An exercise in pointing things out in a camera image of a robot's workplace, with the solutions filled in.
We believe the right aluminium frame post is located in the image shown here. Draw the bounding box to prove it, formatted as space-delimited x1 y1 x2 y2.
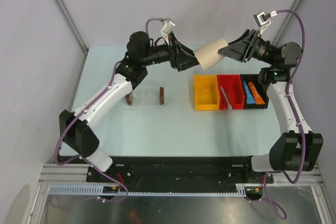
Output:
272 0 305 45

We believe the black plastic bin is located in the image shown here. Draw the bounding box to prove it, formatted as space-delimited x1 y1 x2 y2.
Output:
240 74 269 109

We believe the white paper cup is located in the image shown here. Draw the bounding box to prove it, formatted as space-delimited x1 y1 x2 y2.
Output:
194 38 228 71

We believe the left aluminium frame post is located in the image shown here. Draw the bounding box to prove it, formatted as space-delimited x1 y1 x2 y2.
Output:
53 0 89 56

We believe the clear plastic tray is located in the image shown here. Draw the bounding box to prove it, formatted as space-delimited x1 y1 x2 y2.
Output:
115 86 168 110

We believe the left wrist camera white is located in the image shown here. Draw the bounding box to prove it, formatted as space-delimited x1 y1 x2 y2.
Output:
161 18 175 43

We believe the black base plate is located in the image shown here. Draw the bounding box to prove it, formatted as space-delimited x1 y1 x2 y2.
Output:
54 155 281 189

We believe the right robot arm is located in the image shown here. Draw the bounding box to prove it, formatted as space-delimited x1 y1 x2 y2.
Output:
218 29 323 183

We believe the red plastic bin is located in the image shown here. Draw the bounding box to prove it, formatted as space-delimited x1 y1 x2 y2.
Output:
217 74 245 110

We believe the blue toothpaste tube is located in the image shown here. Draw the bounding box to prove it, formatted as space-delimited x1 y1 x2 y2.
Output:
243 81 256 104

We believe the grey cable duct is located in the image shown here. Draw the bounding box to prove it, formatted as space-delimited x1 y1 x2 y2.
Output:
47 184 249 197

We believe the brown block with hole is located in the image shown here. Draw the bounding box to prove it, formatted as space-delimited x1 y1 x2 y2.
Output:
125 92 134 106

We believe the yellow plastic bin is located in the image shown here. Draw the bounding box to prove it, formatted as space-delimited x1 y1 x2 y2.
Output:
193 75 220 111

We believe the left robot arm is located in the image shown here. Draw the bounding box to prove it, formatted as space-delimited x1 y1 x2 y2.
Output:
59 31 200 182

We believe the aluminium frame post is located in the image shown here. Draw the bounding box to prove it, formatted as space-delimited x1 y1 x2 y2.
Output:
53 0 89 56
272 0 305 45

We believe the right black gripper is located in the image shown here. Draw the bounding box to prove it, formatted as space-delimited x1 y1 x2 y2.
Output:
217 29 277 66

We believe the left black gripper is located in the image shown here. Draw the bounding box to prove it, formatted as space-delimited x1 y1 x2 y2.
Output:
141 32 201 72

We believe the brown wooden block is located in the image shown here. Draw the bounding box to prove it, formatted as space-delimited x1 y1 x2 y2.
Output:
159 87 165 105

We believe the grey toothbrush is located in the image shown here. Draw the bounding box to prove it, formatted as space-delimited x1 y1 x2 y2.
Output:
220 86 233 110

